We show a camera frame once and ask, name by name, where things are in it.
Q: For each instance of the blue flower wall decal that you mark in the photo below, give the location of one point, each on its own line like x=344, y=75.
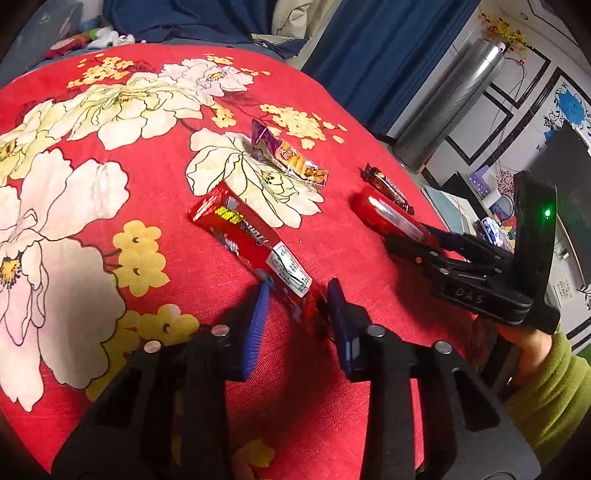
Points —
x=572, y=108

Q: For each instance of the long red snack packet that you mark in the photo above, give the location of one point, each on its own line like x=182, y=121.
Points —
x=244, y=230

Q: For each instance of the white cloth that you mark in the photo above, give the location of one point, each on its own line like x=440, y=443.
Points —
x=108, y=37

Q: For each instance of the beige curtain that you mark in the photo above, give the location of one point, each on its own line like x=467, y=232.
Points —
x=295, y=18

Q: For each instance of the black television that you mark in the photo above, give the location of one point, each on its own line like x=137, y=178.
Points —
x=572, y=184

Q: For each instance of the red pink pouch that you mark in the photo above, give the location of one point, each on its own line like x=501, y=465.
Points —
x=67, y=46

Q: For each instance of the red white snack packet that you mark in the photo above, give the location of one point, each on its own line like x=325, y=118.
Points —
x=383, y=212

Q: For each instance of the grey storage bin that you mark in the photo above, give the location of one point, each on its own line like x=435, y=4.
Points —
x=37, y=37

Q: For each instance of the blue white packet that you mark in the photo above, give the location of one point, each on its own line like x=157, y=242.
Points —
x=490, y=228

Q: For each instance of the purple box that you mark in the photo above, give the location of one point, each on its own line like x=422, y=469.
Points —
x=480, y=181

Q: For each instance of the person's right forearm green sleeve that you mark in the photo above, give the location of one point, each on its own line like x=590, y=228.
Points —
x=554, y=401

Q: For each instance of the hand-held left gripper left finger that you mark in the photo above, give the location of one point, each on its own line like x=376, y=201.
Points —
x=257, y=323

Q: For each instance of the red floral blanket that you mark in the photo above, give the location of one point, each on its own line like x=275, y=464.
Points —
x=152, y=138

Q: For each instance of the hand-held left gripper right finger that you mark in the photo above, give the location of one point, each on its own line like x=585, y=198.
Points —
x=339, y=323

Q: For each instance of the person's right hand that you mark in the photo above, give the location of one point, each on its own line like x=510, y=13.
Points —
x=531, y=346

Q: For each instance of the blue curtain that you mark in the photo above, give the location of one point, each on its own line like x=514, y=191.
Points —
x=392, y=55

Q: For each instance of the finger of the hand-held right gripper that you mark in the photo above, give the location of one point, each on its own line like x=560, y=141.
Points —
x=415, y=251
x=455, y=240

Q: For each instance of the black television cabinet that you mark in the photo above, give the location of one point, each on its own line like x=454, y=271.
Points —
x=457, y=184

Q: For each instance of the silver cylinder appliance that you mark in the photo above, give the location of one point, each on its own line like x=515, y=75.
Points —
x=452, y=101

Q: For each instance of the dark blue cloth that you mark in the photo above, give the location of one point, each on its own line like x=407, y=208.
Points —
x=194, y=18

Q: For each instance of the white wall note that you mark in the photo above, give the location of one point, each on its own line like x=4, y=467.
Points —
x=564, y=290

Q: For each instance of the yellow artificial flowers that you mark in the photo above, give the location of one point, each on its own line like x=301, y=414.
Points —
x=505, y=32

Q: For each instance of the dark candy bar wrapper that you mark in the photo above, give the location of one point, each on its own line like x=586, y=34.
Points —
x=385, y=184

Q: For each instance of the purple orange snack packet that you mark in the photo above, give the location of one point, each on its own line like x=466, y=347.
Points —
x=286, y=154

